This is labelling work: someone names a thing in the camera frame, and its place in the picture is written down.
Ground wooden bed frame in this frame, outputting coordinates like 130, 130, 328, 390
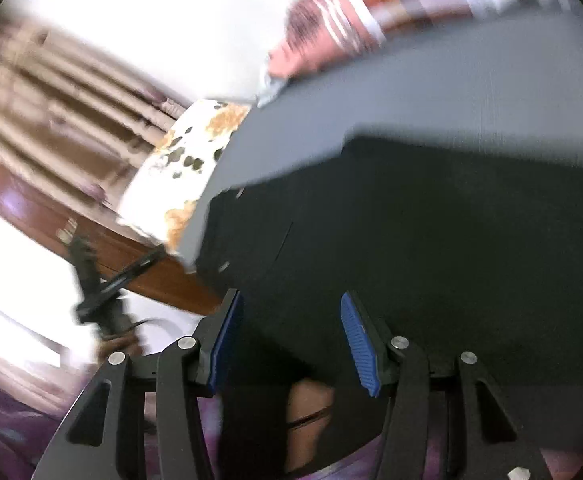
0, 145, 222, 317

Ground white floral cloth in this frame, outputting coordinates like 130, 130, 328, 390
116, 99, 252, 256

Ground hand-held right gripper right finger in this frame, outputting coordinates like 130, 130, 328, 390
340, 291, 555, 480

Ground grey mesh mat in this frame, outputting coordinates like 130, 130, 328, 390
179, 5, 583, 271

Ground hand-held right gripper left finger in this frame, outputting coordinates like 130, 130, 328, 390
34, 289, 245, 480

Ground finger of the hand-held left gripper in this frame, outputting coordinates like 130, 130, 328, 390
102, 249, 167, 295

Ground metal latch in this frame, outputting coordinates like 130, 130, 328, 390
56, 216, 80, 247

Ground black pants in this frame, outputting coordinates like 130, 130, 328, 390
192, 132, 583, 476

